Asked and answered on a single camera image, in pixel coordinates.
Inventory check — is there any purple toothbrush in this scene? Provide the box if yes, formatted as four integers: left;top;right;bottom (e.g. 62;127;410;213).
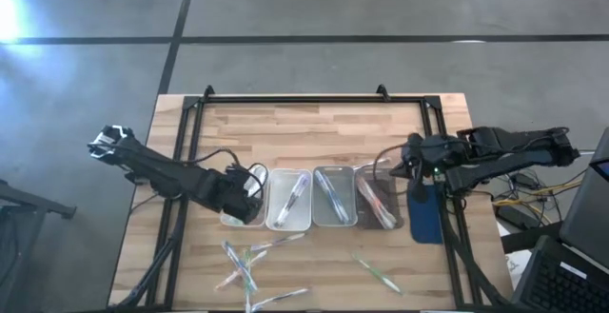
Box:
352;156;393;171
275;173;311;228
274;179;305;229
249;231;306;253
248;287;310;313
278;174;310;226

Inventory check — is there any black metal stand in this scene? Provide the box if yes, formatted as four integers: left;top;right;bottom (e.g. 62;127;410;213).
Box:
0;177;78;220

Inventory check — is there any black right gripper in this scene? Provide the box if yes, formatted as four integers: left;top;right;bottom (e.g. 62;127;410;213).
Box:
388;131;472;205

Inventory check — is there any blue mat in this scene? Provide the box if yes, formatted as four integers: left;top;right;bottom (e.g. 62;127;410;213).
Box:
405;183;446;245

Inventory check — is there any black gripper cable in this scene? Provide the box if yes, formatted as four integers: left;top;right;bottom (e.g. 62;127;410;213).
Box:
372;143;411;195

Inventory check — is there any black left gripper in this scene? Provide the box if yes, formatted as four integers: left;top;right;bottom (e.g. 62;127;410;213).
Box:
208;162;268;226

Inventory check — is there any dark grey monitor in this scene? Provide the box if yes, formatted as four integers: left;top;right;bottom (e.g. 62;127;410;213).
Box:
559;127;609;260

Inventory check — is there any blue toothbrush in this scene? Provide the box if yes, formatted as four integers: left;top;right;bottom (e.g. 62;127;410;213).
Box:
315;172;351;226
313;169;346;222
221;239;260;292
316;172;352;225
319;174;354;226

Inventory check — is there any clear plastic bin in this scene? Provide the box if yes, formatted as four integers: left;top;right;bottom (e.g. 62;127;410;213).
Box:
219;164;271;229

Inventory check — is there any grey plastic bin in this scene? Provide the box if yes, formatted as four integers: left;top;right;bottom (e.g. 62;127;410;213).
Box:
311;165;359;228

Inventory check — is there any black power brick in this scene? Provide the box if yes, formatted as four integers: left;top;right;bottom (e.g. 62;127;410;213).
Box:
496;205;528;231

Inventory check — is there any white plastic bin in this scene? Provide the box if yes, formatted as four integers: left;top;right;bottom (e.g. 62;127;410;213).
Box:
265;167;314;232

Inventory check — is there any yellow cable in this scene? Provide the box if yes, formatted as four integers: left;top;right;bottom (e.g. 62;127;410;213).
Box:
492;179;589;209

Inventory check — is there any pile of toothbrushes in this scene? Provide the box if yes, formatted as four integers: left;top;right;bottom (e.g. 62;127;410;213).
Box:
321;173;355;227

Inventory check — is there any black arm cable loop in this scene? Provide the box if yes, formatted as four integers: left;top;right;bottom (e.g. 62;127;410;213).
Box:
187;147;268;200

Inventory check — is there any black power adapter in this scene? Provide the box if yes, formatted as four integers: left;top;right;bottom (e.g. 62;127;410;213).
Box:
516;172;539;190

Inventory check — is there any black aluminium table frame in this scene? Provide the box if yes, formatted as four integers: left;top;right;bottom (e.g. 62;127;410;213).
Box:
107;83;520;313

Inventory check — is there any black laptop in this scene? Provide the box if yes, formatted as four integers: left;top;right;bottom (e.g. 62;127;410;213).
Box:
511;234;609;313

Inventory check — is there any white paper sheet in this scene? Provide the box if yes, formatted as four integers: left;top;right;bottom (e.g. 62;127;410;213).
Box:
503;250;535;277

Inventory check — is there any smoky brown plastic bin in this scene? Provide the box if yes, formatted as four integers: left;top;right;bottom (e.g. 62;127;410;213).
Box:
353;166;405;231

